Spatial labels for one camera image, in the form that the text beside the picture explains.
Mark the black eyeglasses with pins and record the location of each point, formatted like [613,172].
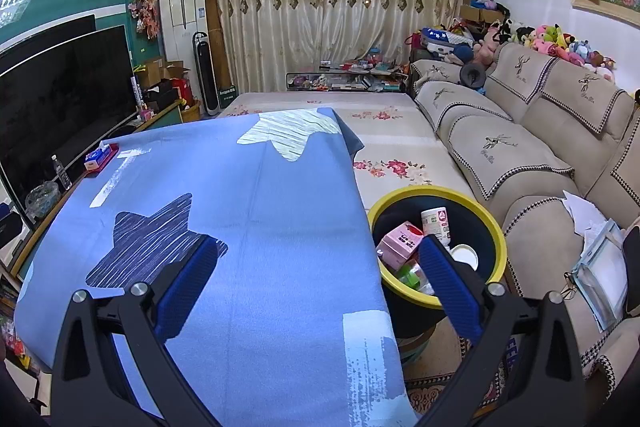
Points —
[571,284]

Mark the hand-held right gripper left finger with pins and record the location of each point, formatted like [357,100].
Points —
[185,287]

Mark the black tower fan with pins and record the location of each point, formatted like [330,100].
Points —
[206,74]

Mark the red container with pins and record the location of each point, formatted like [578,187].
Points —
[182,92]

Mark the open cardboard boxes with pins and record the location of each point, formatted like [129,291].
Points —
[162,72]

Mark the clear water bottle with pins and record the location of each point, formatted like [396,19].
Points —
[62,174]

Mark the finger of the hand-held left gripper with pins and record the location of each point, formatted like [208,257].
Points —
[10,229]

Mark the white bottle green label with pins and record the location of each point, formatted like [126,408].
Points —
[411,274]

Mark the yellow green tv cabinet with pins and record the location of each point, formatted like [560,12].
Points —
[160,114]

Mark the white paper sheets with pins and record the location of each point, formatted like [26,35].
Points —
[582,217]

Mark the tissue pack on red tray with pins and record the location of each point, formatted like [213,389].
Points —
[114,150]

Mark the blue star print tablecloth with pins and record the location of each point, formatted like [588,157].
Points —
[280,217]

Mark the blue tissue pack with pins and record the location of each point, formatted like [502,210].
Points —
[97,159]

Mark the flat black television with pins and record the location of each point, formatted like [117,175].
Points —
[60,29]

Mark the cluttered glass coffee table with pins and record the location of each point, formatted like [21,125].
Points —
[350,79]

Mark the dark round cushion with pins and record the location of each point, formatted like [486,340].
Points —
[472,76]

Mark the green carton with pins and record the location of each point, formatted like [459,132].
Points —
[227,97]

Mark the pink milk carton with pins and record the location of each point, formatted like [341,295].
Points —
[397,244]

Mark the white paper cup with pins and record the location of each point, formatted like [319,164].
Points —
[436,227]

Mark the white paper bowl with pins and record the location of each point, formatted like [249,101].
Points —
[465,256]

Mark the large curved television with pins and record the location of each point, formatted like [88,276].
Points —
[65,107]

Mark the white long box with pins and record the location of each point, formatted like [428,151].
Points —
[138,92]

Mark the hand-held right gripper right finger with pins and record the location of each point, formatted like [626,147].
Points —
[445,287]

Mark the hanging flower decoration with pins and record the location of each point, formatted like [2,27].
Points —
[145,12]

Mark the glass bowl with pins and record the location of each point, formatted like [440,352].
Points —
[42,199]

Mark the yellow wooden bucket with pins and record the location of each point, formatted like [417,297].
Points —
[191,112]

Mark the pile of plush toys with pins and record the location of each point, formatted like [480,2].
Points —
[550,39]

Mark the brown tall panel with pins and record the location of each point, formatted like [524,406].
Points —
[213,37]

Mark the white standing air conditioner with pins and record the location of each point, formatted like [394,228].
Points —
[182,12]

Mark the beige sofa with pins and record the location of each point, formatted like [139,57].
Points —
[520,157]

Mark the colourful book pile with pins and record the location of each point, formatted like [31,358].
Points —
[15,332]

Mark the yellow rimmed trash bin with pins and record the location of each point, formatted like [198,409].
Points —
[395,214]

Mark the patterned rug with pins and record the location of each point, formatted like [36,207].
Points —
[440,399]

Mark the floral bed mat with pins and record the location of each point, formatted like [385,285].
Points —
[390,122]

